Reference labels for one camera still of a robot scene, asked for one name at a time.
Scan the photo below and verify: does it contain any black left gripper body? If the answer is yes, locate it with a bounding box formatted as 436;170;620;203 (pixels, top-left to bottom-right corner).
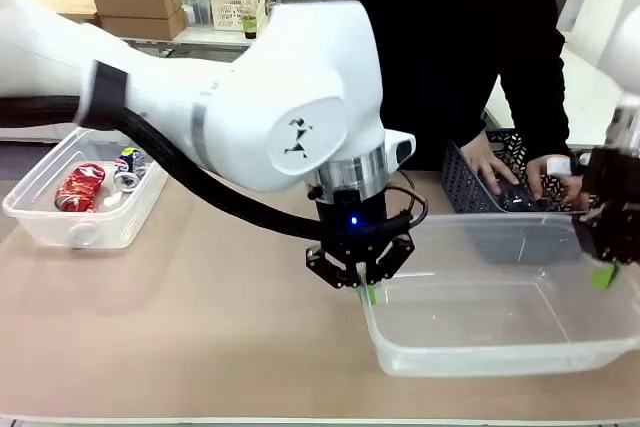
312;186;410;269

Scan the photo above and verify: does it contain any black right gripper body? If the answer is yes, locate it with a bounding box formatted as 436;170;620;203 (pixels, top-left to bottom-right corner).
573;145;640;249

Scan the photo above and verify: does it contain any black perforated plastic basket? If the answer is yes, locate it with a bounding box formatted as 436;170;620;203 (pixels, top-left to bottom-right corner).
441;128;602;214

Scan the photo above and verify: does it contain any clear plastic bin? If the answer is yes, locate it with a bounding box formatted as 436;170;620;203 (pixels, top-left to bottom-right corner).
360;211;640;379
1;125;170;251

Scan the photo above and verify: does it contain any crushed blue soda can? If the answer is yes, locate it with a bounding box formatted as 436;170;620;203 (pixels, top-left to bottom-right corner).
112;146;150;194

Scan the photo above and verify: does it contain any crushed red soda can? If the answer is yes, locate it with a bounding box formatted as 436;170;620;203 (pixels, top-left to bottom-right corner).
53;161;108;214

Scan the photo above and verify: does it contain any person's left forearm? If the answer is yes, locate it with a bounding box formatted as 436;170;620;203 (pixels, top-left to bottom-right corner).
498;31;572;161

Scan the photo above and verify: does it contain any person's right forearm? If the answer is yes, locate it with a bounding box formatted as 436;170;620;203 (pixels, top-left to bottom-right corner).
457;74;503;154

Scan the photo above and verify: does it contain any person's left hand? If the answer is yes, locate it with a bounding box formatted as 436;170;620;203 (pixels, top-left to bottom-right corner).
526;153;592;210

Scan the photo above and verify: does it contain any person's right hand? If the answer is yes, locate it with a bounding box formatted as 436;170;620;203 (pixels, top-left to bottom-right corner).
460;142;522;197

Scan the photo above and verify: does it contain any white side table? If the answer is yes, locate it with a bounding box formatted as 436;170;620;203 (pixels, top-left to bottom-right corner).
482;46;619;148

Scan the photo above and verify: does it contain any person in black sweater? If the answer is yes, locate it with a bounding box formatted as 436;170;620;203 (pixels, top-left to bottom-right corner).
343;0;572;173

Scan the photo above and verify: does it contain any dark glass jar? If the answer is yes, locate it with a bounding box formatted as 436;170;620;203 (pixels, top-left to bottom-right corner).
242;10;260;41

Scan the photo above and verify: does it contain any white table with metal leg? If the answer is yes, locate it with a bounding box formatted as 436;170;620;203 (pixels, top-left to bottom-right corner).
119;0;261;54

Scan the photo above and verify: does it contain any white round plastic cap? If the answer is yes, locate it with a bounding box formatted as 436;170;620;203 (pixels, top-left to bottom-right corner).
69;223;100;249

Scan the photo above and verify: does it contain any white wooden-rimmed crate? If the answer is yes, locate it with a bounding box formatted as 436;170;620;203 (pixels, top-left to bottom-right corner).
209;0;267;31

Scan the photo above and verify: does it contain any clear plastic drawer container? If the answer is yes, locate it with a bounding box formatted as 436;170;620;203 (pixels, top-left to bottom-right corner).
178;0;215;27

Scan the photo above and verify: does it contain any brown cardboard box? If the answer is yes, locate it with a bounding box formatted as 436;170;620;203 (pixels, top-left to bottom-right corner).
92;0;183;20
99;9;189;41

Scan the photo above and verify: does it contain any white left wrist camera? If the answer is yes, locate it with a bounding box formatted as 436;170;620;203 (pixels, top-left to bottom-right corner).
383;128;417;172

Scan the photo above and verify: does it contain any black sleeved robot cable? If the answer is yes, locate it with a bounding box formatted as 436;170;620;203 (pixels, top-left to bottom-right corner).
0;95;430;249

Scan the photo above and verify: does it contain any black strap on left arm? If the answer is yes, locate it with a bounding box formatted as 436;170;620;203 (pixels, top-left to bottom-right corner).
74;60;129;132

